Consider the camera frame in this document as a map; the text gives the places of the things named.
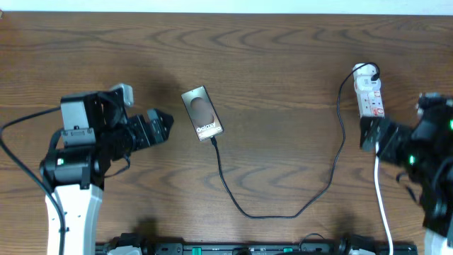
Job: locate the white power strip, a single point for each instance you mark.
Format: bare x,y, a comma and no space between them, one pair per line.
369,98

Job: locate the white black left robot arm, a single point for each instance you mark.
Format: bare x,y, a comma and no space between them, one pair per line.
96,132

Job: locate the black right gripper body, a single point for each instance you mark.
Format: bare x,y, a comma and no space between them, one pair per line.
400,144

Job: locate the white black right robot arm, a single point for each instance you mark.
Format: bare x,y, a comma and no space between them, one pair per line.
425,153

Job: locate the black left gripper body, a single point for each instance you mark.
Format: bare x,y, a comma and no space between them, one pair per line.
132,133

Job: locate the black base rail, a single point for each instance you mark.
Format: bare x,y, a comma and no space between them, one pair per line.
261,249

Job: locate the white charger plug adapter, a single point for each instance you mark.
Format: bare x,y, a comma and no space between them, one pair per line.
364,70

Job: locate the Galaxy smartphone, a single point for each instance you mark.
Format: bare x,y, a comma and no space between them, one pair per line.
202,114

